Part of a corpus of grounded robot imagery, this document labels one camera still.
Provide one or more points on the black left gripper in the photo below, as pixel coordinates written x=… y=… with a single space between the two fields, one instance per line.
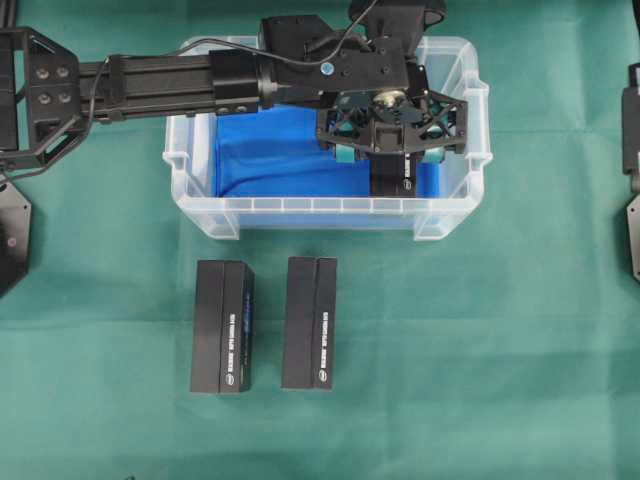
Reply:
x=394 y=122

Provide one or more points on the black RealSense box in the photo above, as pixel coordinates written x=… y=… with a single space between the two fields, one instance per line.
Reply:
x=393 y=175
x=222 y=327
x=309 y=329

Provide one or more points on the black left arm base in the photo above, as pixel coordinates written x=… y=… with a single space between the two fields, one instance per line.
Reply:
x=16 y=212

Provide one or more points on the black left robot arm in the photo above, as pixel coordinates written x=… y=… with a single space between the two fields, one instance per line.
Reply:
x=364 y=81

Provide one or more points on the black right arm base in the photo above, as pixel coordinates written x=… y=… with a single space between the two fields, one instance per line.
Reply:
x=633 y=225

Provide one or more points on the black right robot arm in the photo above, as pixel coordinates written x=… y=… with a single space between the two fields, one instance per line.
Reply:
x=630 y=128

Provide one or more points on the clear plastic storage case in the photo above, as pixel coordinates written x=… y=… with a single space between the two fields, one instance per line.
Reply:
x=446 y=192

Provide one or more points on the green table cloth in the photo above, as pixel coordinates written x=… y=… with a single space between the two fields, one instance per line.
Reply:
x=507 y=350

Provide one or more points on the black aluminium frame post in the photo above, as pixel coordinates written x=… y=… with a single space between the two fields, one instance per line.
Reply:
x=8 y=13

